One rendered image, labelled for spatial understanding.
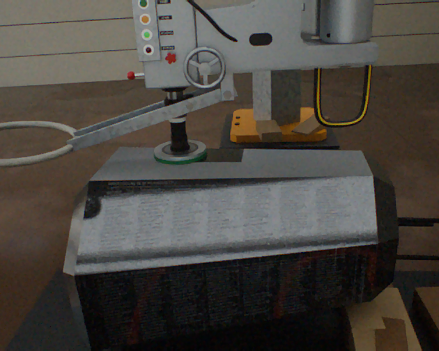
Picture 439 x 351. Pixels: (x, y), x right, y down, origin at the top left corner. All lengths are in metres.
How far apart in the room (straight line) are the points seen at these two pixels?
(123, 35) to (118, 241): 6.36
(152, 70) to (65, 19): 6.37
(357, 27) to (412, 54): 6.68
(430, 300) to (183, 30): 1.61
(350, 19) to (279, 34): 0.26
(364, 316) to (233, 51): 1.15
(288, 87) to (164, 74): 0.91
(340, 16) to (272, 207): 0.72
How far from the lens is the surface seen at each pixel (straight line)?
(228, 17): 1.64
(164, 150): 1.83
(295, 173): 1.64
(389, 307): 2.04
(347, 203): 1.60
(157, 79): 1.66
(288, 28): 1.67
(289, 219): 1.56
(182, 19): 1.62
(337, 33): 1.74
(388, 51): 8.24
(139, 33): 1.62
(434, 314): 2.25
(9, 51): 8.38
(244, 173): 1.64
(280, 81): 2.35
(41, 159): 1.75
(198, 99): 1.72
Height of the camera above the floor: 1.53
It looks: 24 degrees down
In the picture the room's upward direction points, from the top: 3 degrees counter-clockwise
